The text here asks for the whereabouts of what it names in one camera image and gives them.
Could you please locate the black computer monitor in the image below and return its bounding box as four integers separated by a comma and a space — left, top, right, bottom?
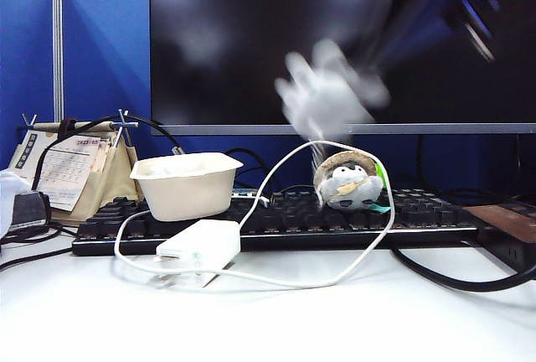
149, 0, 536, 137

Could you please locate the white power adapter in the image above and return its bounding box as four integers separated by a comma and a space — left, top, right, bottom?
156, 219, 243, 276

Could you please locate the aluminium partition frame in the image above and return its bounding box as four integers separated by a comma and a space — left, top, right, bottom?
24, 0, 151, 125

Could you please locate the black power strip brown top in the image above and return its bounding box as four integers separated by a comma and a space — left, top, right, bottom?
462, 200, 536, 273

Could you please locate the white square bowl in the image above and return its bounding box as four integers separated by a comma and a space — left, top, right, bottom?
129, 152, 245, 223

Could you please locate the thin black cable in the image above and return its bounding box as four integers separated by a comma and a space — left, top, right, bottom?
0, 221, 64, 247
225, 147, 274, 190
0, 246, 75, 273

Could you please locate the white charging cable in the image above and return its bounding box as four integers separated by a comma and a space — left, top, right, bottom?
114, 140, 395, 289

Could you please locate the grey monitor stand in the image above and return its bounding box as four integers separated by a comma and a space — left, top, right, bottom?
316, 142, 337, 162

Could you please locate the white calendar paper sheet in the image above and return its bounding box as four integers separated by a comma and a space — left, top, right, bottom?
36, 135, 103, 213

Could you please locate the black computer keyboard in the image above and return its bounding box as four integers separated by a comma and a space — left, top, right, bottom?
71, 188, 482, 257

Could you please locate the small black box device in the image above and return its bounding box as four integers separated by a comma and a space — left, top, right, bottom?
9, 192, 53, 230

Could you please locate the thick black power cable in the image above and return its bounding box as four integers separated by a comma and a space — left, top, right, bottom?
390, 246, 536, 294

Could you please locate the white card with black print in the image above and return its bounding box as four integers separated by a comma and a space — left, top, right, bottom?
8, 130, 48, 184

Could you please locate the white plastic bag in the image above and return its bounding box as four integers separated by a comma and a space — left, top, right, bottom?
0, 168, 33, 240

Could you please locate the grey penguin plush straw hat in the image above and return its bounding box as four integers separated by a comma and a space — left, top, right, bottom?
312, 151, 393, 215

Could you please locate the beige canvas desk calendar stand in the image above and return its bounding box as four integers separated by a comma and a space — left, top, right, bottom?
16, 109, 146, 228

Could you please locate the black cable with clear plug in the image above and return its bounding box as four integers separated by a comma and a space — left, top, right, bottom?
31, 115, 186, 191

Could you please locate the grey fluffy octopus plush keychain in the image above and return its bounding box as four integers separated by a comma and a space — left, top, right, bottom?
274, 39, 392, 170

